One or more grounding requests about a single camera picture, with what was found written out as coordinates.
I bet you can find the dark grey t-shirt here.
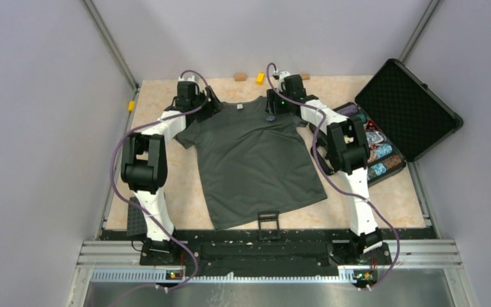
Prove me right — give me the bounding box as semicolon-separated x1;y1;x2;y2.
175;97;327;230

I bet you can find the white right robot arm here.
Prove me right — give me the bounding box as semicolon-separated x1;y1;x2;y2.
267;70;383;264

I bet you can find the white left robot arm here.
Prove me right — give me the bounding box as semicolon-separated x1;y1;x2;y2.
120;80;222;264

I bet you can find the black square brooch stand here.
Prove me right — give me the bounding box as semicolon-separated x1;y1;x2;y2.
257;210;281;241

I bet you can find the yellow wooden block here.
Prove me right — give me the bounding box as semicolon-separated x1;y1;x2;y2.
255;72;265;86

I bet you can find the tan wooden block left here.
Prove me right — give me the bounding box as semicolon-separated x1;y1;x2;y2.
233;72;247;82

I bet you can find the black poker chip case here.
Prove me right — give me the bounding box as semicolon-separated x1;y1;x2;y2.
334;59;464;186

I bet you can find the black perforated block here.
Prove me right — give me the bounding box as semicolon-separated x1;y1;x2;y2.
126;204;147;239

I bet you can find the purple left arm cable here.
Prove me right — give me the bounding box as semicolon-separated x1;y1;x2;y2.
109;70;201;292

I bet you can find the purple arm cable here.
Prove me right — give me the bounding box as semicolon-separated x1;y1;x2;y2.
265;62;401;291
109;70;201;292

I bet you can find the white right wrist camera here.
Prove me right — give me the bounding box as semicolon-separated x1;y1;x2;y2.
272;71;291;82

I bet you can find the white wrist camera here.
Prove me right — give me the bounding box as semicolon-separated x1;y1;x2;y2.
272;71;291;82
178;74;199;83

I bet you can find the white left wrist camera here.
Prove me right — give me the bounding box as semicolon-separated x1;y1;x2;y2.
178;74;199;83

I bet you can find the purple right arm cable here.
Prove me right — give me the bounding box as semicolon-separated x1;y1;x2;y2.
265;62;401;291

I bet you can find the yellow wall bracket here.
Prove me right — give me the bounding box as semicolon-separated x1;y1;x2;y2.
127;100;136;113

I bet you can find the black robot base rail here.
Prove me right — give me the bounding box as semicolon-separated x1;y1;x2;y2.
100;228;435;278

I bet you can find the white slotted cable duct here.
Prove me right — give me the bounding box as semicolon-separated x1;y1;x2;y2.
90;269;373;285

